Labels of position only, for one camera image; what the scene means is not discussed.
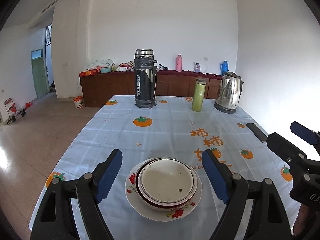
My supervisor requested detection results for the green door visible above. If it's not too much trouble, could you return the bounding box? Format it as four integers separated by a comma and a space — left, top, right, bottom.
31, 49, 49, 99

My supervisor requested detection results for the large black thermos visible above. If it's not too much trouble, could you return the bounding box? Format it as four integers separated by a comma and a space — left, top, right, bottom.
134, 49, 157, 108

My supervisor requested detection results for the dark wooden sideboard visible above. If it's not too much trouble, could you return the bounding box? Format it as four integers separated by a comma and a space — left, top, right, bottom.
80, 70, 222, 107

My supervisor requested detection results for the pink thermos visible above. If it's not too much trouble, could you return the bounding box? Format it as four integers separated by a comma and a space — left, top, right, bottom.
175, 54, 182, 72

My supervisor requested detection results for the cream enamel bowl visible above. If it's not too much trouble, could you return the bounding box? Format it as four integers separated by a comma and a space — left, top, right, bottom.
138, 159, 196, 204

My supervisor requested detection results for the stainless steel electric kettle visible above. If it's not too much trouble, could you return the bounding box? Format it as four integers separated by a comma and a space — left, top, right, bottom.
214, 72, 243, 114

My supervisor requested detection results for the white floral plate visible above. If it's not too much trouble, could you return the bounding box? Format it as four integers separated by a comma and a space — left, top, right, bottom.
125, 163, 202, 222

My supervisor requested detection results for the green tumbler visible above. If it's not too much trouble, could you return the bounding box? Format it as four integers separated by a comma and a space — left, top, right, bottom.
191, 77, 207, 112

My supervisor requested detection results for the red folding chair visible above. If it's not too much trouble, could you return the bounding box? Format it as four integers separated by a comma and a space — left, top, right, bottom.
4, 98, 26, 124

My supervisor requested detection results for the white plastic bucket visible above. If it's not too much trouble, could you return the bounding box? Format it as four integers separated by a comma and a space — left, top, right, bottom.
73, 96, 83, 109

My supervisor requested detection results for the mesh food cover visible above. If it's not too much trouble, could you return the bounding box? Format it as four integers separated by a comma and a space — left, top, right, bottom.
84, 59, 114, 70

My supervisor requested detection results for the black smartphone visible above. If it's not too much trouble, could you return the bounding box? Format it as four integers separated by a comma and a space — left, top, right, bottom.
246, 123, 267, 142

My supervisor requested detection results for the blue thermos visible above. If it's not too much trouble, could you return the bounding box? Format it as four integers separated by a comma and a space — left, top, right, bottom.
220, 61, 229, 76

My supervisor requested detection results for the stainless steel bowl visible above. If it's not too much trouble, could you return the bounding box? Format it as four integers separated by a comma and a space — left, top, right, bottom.
134, 157, 199, 212

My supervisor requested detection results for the teal basin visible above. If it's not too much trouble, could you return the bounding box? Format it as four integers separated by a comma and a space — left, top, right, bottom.
100, 66, 112, 74

